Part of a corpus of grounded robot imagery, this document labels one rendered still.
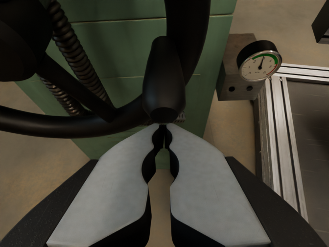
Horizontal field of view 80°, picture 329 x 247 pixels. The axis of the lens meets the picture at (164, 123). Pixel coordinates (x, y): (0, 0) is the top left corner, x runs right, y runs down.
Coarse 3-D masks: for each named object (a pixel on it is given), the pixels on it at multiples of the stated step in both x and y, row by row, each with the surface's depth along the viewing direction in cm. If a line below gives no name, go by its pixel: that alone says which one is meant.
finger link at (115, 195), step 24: (120, 144) 10; (144, 144) 10; (96, 168) 8; (120, 168) 8; (144, 168) 9; (96, 192) 7; (120, 192) 7; (144, 192) 7; (72, 216) 6; (96, 216) 6; (120, 216) 6; (144, 216) 6; (48, 240) 6; (72, 240) 6; (96, 240) 6; (120, 240) 6; (144, 240) 7
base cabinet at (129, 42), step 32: (96, 32) 33; (128, 32) 33; (160, 32) 33; (224, 32) 33; (64, 64) 38; (96, 64) 39; (128, 64) 39; (32, 96) 47; (128, 96) 46; (192, 96) 47; (192, 128) 60; (160, 160) 82
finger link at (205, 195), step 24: (168, 144) 12; (192, 144) 10; (192, 168) 8; (216, 168) 8; (192, 192) 7; (216, 192) 7; (240, 192) 7; (192, 216) 6; (216, 216) 6; (240, 216) 6; (192, 240) 6; (216, 240) 5; (240, 240) 5; (264, 240) 5
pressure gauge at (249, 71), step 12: (252, 48) 30; (264, 48) 29; (276, 48) 30; (240, 60) 31; (252, 60) 30; (264, 60) 30; (276, 60) 30; (240, 72) 32; (252, 72) 32; (264, 72) 32
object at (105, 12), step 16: (64, 0) 29; (80, 0) 29; (96, 0) 29; (112, 0) 29; (128, 0) 29; (144, 0) 29; (160, 0) 29; (224, 0) 29; (80, 16) 30; (96, 16) 31; (112, 16) 31; (128, 16) 31; (144, 16) 31; (160, 16) 31
